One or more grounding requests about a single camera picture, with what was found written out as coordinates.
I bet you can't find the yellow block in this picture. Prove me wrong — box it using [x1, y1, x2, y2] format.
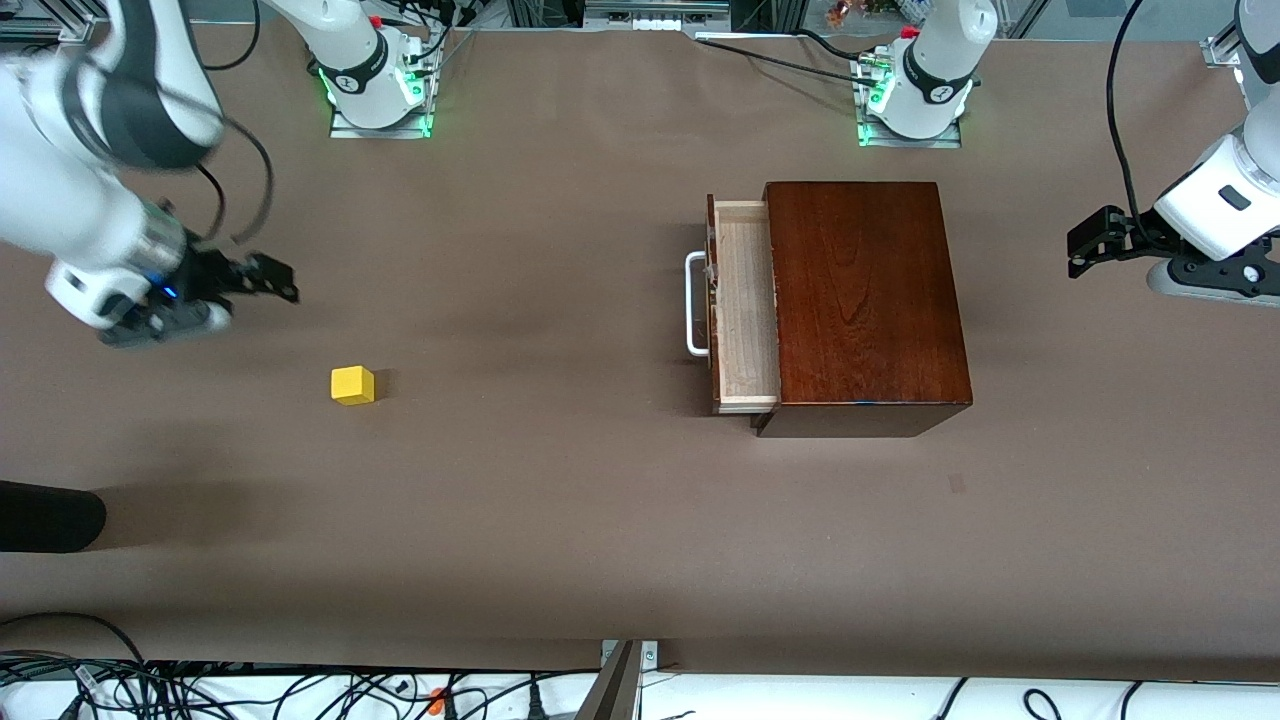
[331, 365, 377, 407]

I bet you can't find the wooden drawer with white handle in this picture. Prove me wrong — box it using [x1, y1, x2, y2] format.
[685, 194, 781, 416]

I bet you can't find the dark brown wooden cabinet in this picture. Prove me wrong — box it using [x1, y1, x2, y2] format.
[757, 181, 974, 439]

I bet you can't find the black rounded object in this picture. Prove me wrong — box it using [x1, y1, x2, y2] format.
[0, 480, 107, 554]

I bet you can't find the grey box with white connectors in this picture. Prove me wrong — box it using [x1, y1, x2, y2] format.
[583, 0, 733, 33]

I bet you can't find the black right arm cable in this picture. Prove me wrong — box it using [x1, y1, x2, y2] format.
[195, 118, 276, 247]
[200, 0, 263, 71]

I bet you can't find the black base cable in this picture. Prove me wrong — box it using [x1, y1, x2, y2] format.
[795, 28, 886, 66]
[697, 38, 871, 86]

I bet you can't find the black looped cable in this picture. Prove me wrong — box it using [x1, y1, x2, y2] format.
[0, 612, 151, 691]

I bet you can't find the aluminium post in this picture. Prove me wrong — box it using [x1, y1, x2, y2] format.
[575, 640, 646, 720]

